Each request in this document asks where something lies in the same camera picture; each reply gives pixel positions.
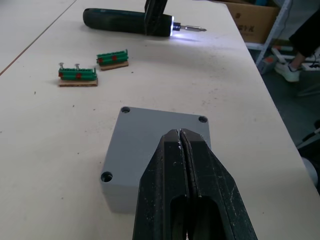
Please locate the person's black trouser leg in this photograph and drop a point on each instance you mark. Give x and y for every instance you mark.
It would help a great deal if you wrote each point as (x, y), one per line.
(306, 32)

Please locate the orange and grey floor device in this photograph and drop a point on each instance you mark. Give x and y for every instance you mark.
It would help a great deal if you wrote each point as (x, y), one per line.
(268, 64)

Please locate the brown cardboard pad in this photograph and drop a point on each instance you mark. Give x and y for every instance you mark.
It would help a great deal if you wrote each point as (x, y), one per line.
(113, 66)
(78, 83)

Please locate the white sneaker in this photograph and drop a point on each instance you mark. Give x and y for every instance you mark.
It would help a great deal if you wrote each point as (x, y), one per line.
(288, 71)

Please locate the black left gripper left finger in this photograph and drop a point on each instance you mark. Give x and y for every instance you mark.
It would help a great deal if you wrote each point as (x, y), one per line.
(160, 180)

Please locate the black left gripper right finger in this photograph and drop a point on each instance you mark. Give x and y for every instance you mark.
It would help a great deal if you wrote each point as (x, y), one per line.
(212, 190)

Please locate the dark green electric screwdriver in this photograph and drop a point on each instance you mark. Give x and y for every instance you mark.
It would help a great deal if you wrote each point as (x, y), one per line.
(115, 21)

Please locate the white metal shelf frame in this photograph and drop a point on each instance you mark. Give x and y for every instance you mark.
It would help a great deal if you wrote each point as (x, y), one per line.
(267, 42)

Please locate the grey round cylinder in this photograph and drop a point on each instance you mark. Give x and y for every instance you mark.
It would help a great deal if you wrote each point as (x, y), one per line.
(312, 172)

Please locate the brown cardboard box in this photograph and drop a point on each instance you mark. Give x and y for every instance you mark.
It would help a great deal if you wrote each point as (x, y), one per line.
(252, 21)

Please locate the green empty screw holder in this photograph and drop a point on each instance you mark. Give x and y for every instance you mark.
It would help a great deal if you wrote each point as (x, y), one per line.
(112, 58)

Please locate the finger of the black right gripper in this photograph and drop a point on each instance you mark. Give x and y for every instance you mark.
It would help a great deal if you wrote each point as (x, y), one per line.
(151, 17)

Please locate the grey plastic box base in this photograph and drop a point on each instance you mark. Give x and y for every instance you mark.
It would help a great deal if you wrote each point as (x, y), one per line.
(120, 197)

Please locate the silver screw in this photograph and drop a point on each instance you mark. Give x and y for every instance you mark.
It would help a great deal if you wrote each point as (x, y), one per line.
(77, 67)
(60, 66)

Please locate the green screw holder with screws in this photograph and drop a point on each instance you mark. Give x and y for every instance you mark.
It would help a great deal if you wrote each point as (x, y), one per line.
(77, 74)

